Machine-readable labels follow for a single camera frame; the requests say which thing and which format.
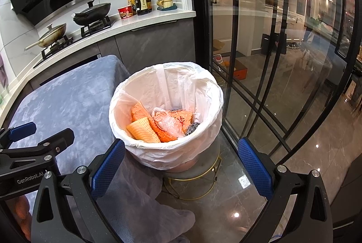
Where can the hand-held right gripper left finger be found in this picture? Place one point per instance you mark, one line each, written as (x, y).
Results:
(109, 166)

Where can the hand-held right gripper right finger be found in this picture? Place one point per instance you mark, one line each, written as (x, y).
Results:
(253, 166)

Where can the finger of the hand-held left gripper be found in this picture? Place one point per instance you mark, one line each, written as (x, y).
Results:
(56, 141)
(19, 130)

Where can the orange foam net sleeve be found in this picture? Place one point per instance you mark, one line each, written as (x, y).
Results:
(142, 129)

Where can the steel wool scrubber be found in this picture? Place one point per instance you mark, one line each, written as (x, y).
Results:
(191, 128)

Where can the clear plastic bag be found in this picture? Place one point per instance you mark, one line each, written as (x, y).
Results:
(169, 124)

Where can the orange plastic bag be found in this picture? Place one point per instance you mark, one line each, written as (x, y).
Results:
(188, 117)

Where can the bin with white liner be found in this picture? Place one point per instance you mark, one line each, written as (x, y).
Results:
(169, 81)

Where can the person's left hand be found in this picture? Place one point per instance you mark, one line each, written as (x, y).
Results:
(22, 211)

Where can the purple towel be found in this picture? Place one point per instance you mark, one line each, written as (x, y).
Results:
(2, 73)

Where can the black built-in oven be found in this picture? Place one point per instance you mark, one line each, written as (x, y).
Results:
(56, 73)

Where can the orange cardboard box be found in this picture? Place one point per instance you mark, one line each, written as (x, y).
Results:
(240, 71)

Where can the beige pan with glass lid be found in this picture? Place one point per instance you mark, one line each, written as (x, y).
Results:
(52, 33)

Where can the black gas stove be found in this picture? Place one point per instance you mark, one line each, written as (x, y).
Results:
(97, 26)

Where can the black bag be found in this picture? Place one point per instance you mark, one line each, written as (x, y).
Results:
(268, 43)

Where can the brown cardboard box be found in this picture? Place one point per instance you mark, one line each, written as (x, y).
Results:
(219, 45)

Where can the grey base cabinet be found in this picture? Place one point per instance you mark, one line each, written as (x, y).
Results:
(155, 44)

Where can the black wok with lid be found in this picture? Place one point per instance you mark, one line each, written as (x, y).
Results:
(93, 15)

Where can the red instant noodle cup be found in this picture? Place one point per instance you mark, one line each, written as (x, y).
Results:
(125, 12)

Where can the white kitchen countertop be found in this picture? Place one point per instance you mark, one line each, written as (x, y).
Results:
(158, 16)

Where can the glass sliding door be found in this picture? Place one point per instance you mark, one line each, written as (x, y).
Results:
(254, 5)

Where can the dark sauce bottle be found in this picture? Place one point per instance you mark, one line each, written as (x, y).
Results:
(142, 2)

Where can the spice jar set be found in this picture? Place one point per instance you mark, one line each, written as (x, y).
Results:
(166, 2)

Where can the gold frame stool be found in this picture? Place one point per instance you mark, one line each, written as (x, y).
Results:
(198, 168)

